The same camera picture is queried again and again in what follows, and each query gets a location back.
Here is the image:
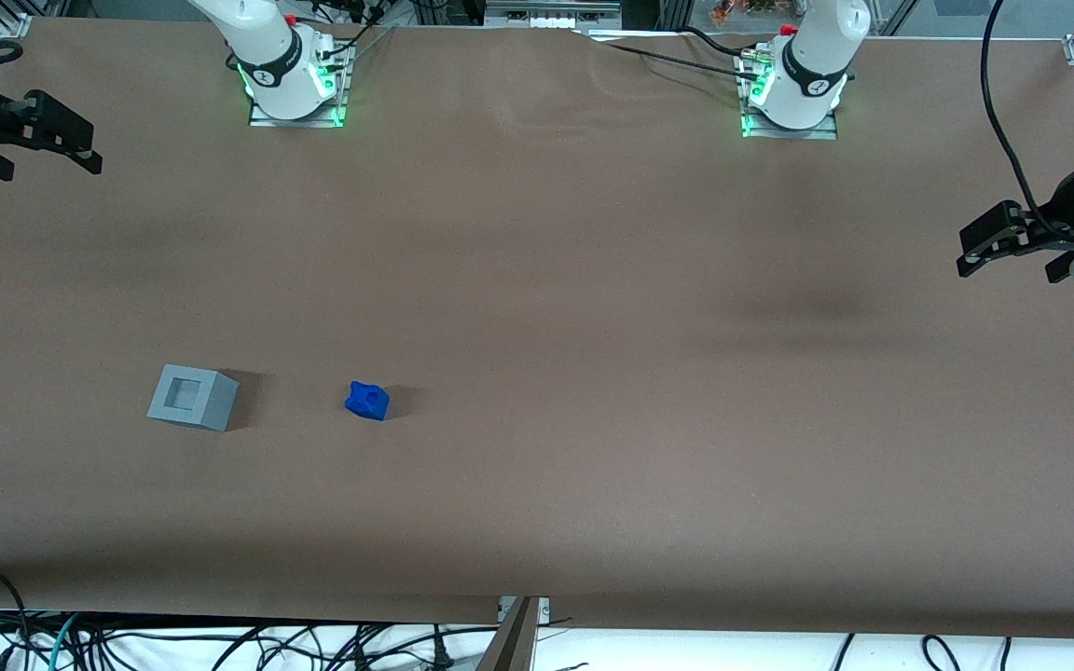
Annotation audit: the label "blue plastic part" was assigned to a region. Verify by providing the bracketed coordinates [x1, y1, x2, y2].
[344, 380, 391, 422]

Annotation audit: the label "gray cube base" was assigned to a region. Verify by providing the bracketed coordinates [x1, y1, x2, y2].
[146, 364, 241, 433]

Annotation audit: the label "orange and green items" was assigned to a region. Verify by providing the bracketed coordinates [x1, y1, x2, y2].
[709, 0, 780, 26]

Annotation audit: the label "brown table cover sheet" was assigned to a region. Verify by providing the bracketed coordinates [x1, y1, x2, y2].
[0, 17, 1074, 644]

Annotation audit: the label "white power strip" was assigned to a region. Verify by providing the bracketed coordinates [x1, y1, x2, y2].
[486, 0, 622, 29]

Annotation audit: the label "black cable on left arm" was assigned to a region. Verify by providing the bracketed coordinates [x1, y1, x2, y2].
[981, 0, 1074, 240]

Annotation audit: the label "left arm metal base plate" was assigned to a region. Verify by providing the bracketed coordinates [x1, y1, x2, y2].
[740, 51, 840, 141]

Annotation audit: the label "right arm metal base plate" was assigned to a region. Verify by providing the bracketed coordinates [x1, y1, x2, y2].
[248, 35, 350, 129]

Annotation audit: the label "black cable at right base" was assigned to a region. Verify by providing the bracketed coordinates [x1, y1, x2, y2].
[295, 0, 389, 59]

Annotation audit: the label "thick black base cable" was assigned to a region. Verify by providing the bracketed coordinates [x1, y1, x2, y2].
[677, 26, 766, 62]

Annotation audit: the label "thin black base cable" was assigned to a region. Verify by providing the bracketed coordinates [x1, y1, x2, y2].
[593, 39, 766, 85]

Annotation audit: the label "teal floor cable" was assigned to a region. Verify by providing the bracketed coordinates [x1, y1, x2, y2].
[45, 612, 83, 671]

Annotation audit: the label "white metal bracket plate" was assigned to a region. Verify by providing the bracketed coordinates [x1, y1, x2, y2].
[497, 596, 552, 623]

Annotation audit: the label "grey metal support post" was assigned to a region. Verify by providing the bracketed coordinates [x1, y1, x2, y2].
[475, 596, 540, 671]

